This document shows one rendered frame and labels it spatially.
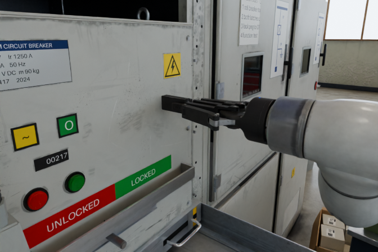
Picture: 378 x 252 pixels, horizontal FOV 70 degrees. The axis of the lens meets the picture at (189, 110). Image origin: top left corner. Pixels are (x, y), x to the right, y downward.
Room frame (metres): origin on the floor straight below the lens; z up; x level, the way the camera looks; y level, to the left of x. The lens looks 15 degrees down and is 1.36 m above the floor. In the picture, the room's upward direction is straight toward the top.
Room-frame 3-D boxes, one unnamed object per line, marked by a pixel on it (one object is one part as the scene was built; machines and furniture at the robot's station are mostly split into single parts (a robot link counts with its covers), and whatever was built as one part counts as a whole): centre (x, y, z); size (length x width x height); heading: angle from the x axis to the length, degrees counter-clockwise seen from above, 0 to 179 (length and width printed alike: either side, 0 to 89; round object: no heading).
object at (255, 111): (0.45, -0.10, 1.23); 0.09 x 0.08 x 0.07; 53
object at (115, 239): (0.41, 0.14, 1.02); 0.06 x 0.02 x 0.04; 53
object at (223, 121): (0.43, -0.06, 1.23); 0.05 x 0.05 x 0.02; 55
